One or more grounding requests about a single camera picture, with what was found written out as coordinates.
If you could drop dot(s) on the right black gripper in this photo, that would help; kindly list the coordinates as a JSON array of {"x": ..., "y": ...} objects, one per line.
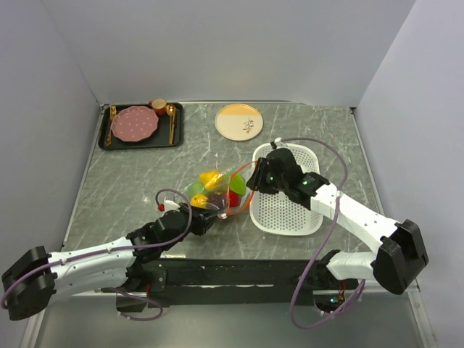
[{"x": 254, "y": 181}]

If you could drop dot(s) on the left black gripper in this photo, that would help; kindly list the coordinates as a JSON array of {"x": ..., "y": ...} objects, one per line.
[{"x": 202, "y": 221}]

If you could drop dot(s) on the green toy leaf slice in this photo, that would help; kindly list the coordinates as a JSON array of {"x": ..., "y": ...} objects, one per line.
[{"x": 237, "y": 184}]

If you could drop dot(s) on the yellow toy lemon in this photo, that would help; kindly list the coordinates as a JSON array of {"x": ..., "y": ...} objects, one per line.
[{"x": 199, "y": 200}]

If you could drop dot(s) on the red toy fruit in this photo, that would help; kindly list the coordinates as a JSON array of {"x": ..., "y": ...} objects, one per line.
[{"x": 234, "y": 199}]

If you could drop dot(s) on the clear orange zip bag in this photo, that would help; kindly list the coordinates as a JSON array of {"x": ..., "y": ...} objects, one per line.
[{"x": 245, "y": 171}]

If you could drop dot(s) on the green toy vegetable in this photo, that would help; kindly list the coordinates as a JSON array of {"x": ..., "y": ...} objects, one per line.
[{"x": 195, "y": 188}]

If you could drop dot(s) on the white perforated plastic basket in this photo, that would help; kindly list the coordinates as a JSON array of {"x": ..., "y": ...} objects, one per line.
[{"x": 276, "y": 214}]

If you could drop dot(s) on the yellow toy pear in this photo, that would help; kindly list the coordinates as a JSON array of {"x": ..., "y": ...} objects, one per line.
[{"x": 211, "y": 180}]

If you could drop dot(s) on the dark maroon toy fruit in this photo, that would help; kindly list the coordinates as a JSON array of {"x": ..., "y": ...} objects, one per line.
[{"x": 216, "y": 202}]

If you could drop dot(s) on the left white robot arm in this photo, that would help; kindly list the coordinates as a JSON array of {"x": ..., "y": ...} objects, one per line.
[{"x": 40, "y": 276}]

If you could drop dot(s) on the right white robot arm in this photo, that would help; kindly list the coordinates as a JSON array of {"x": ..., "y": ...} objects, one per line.
[{"x": 291, "y": 198}]

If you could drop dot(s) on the cream orange round plate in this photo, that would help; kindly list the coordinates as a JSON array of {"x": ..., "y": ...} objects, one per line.
[{"x": 239, "y": 122}]

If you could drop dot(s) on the black serving tray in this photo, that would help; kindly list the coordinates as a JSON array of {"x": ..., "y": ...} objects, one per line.
[{"x": 160, "y": 139}]

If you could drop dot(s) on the gold spoon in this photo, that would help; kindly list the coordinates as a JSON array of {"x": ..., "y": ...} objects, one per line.
[{"x": 170, "y": 110}]

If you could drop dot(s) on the orange cup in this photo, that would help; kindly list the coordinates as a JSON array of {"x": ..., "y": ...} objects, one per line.
[{"x": 159, "y": 106}]

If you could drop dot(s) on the pink dotted plate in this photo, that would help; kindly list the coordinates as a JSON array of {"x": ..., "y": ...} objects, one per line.
[{"x": 135, "y": 124}]

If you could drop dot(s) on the gold fork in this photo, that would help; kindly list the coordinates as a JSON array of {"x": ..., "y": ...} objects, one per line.
[{"x": 112, "y": 115}]

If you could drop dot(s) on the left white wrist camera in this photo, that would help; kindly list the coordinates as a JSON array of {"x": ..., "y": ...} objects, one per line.
[{"x": 167, "y": 205}]

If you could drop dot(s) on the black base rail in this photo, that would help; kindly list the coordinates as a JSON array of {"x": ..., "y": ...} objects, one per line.
[{"x": 215, "y": 282}]

